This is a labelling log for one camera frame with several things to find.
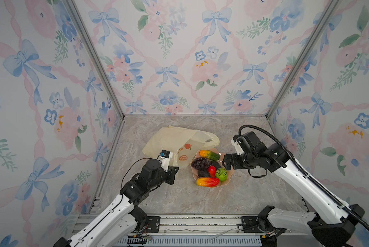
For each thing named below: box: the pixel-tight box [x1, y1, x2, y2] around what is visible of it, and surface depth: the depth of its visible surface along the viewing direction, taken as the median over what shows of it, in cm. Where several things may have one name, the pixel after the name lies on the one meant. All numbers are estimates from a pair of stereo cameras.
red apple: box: [208, 165, 217, 178], surface depth 87 cm
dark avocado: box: [197, 168, 210, 178], surface depth 87 cm
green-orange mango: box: [198, 149, 221, 161], surface depth 92 cm
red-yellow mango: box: [196, 177, 220, 188], surface depth 81 cm
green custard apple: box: [215, 167, 228, 182], surface depth 83 cm
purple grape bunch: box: [191, 157, 212, 170], surface depth 86 cm
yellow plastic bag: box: [141, 125, 220, 169], surface depth 88 cm
